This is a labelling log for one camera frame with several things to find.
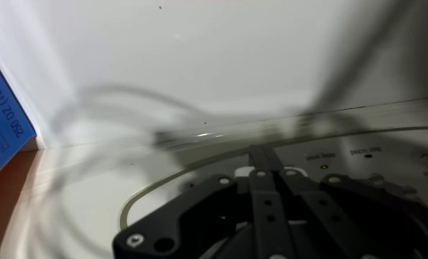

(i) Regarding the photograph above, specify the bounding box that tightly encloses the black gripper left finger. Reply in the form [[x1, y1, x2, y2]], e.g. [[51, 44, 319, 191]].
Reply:
[[111, 145, 293, 259]]

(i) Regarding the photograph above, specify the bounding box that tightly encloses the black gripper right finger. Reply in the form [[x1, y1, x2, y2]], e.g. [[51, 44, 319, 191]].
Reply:
[[266, 145, 428, 259]]

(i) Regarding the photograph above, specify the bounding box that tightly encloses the white washer with control panel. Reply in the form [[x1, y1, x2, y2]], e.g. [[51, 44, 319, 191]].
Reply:
[[0, 0, 428, 259]]

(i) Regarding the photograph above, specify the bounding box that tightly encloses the blue and orange detergent box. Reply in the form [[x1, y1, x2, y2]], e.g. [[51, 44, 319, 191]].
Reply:
[[0, 42, 38, 190]]

